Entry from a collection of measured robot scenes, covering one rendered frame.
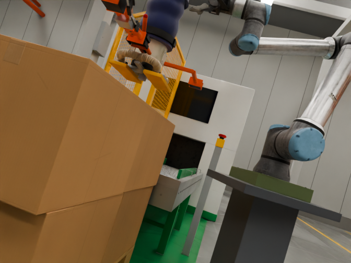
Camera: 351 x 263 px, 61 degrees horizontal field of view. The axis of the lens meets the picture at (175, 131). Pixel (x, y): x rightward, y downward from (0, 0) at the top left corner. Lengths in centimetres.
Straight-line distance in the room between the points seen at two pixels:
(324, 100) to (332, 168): 1009
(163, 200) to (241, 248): 69
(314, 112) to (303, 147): 18
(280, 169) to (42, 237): 112
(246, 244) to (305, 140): 55
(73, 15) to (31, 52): 1250
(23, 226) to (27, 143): 21
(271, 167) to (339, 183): 1014
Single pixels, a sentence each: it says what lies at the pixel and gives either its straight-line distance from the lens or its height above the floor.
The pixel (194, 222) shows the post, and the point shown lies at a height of 27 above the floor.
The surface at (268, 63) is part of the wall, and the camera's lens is 1158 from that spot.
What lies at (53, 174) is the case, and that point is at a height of 65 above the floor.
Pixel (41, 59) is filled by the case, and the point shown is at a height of 91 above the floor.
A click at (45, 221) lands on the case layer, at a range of 85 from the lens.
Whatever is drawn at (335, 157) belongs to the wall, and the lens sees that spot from 1163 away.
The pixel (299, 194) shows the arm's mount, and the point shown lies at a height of 77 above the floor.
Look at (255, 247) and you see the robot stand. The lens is 156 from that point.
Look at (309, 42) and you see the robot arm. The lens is 174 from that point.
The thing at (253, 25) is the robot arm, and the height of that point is 143.
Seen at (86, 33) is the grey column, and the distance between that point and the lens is 322.
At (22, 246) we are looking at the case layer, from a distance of 89.
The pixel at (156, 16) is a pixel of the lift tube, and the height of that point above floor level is 143.
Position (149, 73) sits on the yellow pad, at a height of 112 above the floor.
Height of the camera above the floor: 79
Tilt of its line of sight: 3 degrees up
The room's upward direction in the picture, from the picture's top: 18 degrees clockwise
